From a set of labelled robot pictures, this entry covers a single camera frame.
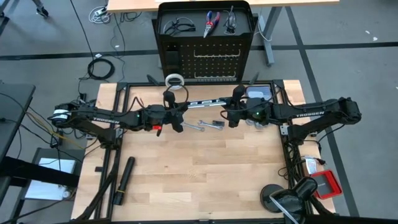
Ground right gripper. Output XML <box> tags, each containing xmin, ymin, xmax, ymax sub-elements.
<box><xmin>222</xmin><ymin>84</ymin><xmax>270</xmax><ymax>129</ymax></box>

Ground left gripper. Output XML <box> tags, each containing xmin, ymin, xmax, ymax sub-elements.
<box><xmin>157</xmin><ymin>90</ymin><xmax>191</xmax><ymax>134</ymax></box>

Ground silver combination wrench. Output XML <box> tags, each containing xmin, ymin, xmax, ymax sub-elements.
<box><xmin>198</xmin><ymin>119</ymin><xmax>224</xmax><ymax>131</ymax></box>
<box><xmin>182</xmin><ymin>121</ymin><xmax>206</xmax><ymax>133</ymax></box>

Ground white masking tape roll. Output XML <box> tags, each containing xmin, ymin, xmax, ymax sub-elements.
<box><xmin>164</xmin><ymin>73</ymin><xmax>185</xmax><ymax>91</ymax></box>

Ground black clear safety glasses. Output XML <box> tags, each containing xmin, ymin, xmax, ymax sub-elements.
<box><xmin>222</xmin><ymin>3</ymin><xmax>239</xmax><ymax>35</ymax></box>
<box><xmin>162</xmin><ymin>17</ymin><xmax>197</xmax><ymax>35</ymax></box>

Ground red blue handled pliers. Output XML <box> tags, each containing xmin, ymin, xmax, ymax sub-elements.
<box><xmin>203</xmin><ymin>11</ymin><xmax>221</xmax><ymax>39</ymax></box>

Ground grey work glove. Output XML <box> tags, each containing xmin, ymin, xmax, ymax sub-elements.
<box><xmin>244</xmin><ymin>85</ymin><xmax>274</xmax><ymax>129</ymax></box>

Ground black pegboard cart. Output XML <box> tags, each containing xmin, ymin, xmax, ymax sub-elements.
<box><xmin>152</xmin><ymin>0</ymin><xmax>259</xmax><ymax>83</ymax></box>

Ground black cylinder with yellow band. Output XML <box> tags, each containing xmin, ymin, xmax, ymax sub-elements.
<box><xmin>112</xmin><ymin>156</ymin><xmax>136</xmax><ymax>206</ymax></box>

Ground white plastic packet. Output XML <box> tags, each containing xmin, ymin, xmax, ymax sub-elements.
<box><xmin>303</xmin><ymin>156</ymin><xmax>318</xmax><ymax>175</ymax></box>

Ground wooden table with grey legs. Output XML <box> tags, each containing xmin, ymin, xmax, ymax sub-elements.
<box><xmin>107</xmin><ymin>0</ymin><xmax>340</xmax><ymax>68</ymax></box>

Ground black desk lamp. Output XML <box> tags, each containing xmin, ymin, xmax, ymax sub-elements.
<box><xmin>260</xmin><ymin>176</ymin><xmax>318</xmax><ymax>224</ymax></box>

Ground red tray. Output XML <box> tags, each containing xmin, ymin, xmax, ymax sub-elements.
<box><xmin>310</xmin><ymin>169</ymin><xmax>343</xmax><ymax>200</ymax></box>

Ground white paper sheet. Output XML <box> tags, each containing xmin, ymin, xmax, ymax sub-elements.
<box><xmin>24</xmin><ymin>157</ymin><xmax>77</xmax><ymax>202</ymax></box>

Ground black side desk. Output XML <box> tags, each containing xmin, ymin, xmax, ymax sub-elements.
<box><xmin>0</xmin><ymin>82</ymin><xmax>37</xmax><ymax>162</ymax></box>

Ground silver pegboard hook rail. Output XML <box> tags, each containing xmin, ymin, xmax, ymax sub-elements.
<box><xmin>193</xmin><ymin>49</ymin><xmax>242</xmax><ymax>58</ymax></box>
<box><xmin>193</xmin><ymin>71</ymin><xmax>238</xmax><ymax>79</ymax></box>

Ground black wedge bracket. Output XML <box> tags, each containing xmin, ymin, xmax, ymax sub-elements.
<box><xmin>248</xmin><ymin>71</ymin><xmax>261</xmax><ymax>85</ymax></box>
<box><xmin>146</xmin><ymin>73</ymin><xmax>160</xmax><ymax>86</ymax></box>

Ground coiled black cable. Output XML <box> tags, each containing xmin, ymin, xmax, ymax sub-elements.
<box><xmin>86</xmin><ymin>58</ymin><xmax>116</xmax><ymax>81</ymax></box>

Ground white cable bundle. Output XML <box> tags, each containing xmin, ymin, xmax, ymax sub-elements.
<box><xmin>88</xmin><ymin>5</ymin><xmax>113</xmax><ymax>25</ymax></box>

